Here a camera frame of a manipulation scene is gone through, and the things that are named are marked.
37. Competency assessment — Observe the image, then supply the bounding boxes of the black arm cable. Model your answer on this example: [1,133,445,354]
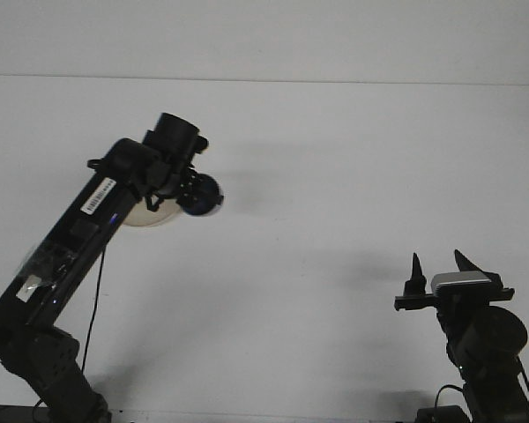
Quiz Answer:
[80,246,108,375]
[435,356,529,423]

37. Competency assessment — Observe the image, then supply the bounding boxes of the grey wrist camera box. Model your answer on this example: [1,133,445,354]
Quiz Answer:
[430,271,504,295]

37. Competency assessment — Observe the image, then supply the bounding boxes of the pale round plate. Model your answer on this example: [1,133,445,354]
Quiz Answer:
[121,197,181,229]

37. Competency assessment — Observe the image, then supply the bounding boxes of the pale blue cup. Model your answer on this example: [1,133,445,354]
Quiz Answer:
[178,174,226,218]

